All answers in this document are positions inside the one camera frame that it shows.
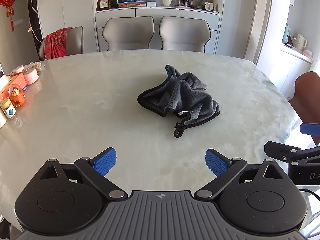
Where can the small jar with clover print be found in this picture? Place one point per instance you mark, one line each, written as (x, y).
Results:
(8, 108)

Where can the small alarm clock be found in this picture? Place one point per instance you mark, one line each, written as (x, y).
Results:
(208, 6)

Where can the white counter cabinet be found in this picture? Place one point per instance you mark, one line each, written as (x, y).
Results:
(292, 72)

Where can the small white box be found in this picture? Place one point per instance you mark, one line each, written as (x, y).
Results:
(151, 3)

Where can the cream electric kettle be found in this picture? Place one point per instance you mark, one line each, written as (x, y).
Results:
(299, 42)

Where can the red patterned cloth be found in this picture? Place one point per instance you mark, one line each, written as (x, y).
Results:
(58, 42)

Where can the white cup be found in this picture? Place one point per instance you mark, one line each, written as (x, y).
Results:
(2, 120)

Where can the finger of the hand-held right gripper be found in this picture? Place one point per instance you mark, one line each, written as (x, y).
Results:
(310, 129)
(277, 150)

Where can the light blue bottle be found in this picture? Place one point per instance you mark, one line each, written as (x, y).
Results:
(286, 33)

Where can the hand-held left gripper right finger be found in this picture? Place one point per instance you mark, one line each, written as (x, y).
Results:
(216, 162)

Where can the grey and blue towel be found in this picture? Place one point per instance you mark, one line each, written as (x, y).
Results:
(183, 93)

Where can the stack of books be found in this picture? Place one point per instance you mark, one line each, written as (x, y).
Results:
(131, 4)

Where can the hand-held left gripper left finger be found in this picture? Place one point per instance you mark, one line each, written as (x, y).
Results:
(105, 162)

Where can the brown leather chair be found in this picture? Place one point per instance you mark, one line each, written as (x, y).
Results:
(307, 97)

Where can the orange cardboard box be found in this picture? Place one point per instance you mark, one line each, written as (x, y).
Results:
(7, 90)

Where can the framed flower picture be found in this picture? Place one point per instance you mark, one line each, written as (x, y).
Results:
(103, 2)

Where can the beige dining chair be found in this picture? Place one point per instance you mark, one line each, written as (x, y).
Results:
(76, 40)
(185, 33)
(127, 33)

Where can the clear plastic wrapper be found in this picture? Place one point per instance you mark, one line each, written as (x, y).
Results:
(35, 66)

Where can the pink round jar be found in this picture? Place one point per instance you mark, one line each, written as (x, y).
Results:
(17, 70)
(31, 78)

